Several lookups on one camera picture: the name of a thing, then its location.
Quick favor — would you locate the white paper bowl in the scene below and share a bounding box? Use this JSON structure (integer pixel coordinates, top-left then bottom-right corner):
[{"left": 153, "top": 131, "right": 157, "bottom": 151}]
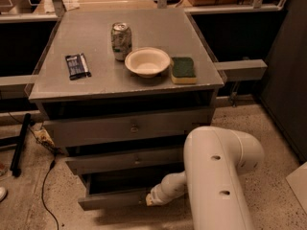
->
[{"left": 125, "top": 47, "right": 171, "bottom": 78}]

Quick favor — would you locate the green yellow sponge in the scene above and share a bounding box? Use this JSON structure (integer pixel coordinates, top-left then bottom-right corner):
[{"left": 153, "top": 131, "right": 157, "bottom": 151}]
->
[{"left": 171, "top": 57, "right": 197, "bottom": 84}]

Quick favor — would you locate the white shoe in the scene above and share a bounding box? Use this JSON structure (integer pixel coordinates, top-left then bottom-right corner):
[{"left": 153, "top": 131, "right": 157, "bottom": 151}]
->
[{"left": 0, "top": 187, "right": 8, "bottom": 202}]

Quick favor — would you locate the grey rail beam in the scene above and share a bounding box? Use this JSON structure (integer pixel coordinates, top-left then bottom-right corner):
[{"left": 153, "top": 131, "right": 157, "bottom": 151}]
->
[
  {"left": 214, "top": 59, "right": 267, "bottom": 81},
  {"left": 0, "top": 75, "right": 37, "bottom": 100}
]

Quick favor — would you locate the white board corner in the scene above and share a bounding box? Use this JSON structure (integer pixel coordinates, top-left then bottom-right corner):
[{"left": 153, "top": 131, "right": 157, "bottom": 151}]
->
[{"left": 286, "top": 162, "right": 307, "bottom": 214}]

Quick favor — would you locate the black floor cable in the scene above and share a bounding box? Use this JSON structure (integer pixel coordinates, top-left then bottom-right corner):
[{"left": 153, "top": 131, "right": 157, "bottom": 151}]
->
[{"left": 6, "top": 110, "right": 61, "bottom": 230}]

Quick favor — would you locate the white power strip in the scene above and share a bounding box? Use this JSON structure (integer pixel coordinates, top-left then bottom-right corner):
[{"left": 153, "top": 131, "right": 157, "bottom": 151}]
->
[{"left": 35, "top": 128, "right": 55, "bottom": 147}]

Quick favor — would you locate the black pole on floor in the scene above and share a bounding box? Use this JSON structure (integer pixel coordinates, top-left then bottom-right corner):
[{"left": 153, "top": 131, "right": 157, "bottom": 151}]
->
[{"left": 10, "top": 113, "right": 31, "bottom": 177}]

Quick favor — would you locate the grey middle drawer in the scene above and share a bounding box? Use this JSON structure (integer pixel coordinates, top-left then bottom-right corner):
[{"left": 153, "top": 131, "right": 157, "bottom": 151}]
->
[{"left": 66, "top": 145, "right": 184, "bottom": 175}]

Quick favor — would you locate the grey drawer cabinet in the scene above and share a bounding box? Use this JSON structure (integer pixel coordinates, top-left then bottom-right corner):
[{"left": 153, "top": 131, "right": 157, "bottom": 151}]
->
[{"left": 28, "top": 7, "right": 225, "bottom": 209}]

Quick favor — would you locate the grey rail beam right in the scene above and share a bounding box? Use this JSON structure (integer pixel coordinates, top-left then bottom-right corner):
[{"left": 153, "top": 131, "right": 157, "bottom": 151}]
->
[{"left": 214, "top": 59, "right": 267, "bottom": 81}]

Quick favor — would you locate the grey rail beam left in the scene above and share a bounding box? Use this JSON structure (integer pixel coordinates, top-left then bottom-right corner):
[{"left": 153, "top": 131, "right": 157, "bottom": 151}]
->
[{"left": 0, "top": 75, "right": 37, "bottom": 100}]

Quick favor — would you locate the yellow white gripper body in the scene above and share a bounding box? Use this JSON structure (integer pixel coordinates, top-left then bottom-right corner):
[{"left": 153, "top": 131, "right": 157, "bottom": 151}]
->
[{"left": 146, "top": 194, "right": 154, "bottom": 207}]

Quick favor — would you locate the white paper on counter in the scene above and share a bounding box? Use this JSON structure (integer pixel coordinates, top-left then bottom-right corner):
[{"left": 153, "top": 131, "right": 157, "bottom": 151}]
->
[{"left": 62, "top": 0, "right": 80, "bottom": 11}]

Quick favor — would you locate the dark blue snack packet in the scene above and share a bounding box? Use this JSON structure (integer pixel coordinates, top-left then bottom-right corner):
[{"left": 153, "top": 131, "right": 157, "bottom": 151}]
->
[{"left": 65, "top": 53, "right": 91, "bottom": 81}]

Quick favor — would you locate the grey top drawer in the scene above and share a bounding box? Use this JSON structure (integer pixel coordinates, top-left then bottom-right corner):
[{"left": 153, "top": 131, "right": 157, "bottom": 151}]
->
[{"left": 44, "top": 108, "right": 214, "bottom": 148}]

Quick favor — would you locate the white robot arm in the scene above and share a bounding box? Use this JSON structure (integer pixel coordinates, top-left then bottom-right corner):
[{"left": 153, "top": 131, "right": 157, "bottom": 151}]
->
[{"left": 146, "top": 126, "right": 264, "bottom": 230}]

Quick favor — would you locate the grey drawer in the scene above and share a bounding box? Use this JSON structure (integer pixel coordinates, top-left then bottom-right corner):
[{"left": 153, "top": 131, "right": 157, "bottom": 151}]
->
[
  {"left": 66, "top": 145, "right": 184, "bottom": 175},
  {"left": 44, "top": 108, "right": 214, "bottom": 148},
  {"left": 78, "top": 163, "right": 184, "bottom": 211}
]

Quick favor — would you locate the crushed green soda can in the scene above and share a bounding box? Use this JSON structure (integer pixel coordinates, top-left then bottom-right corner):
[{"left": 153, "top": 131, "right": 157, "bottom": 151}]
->
[{"left": 111, "top": 22, "right": 132, "bottom": 61}]

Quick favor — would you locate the grey bottom drawer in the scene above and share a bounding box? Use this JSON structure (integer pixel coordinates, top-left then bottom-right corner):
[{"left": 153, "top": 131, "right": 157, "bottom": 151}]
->
[{"left": 78, "top": 163, "right": 184, "bottom": 211}]

